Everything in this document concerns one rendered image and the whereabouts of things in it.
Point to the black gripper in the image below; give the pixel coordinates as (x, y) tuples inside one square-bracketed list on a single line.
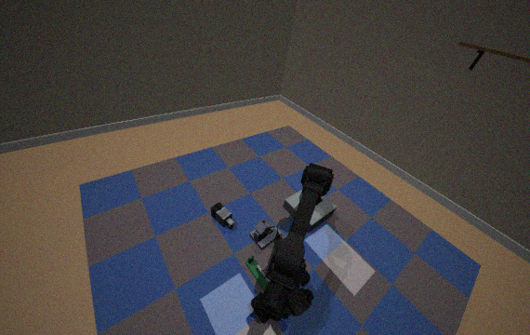
[(255, 302)]

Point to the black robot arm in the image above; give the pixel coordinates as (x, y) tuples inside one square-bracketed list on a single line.
[(288, 257)]

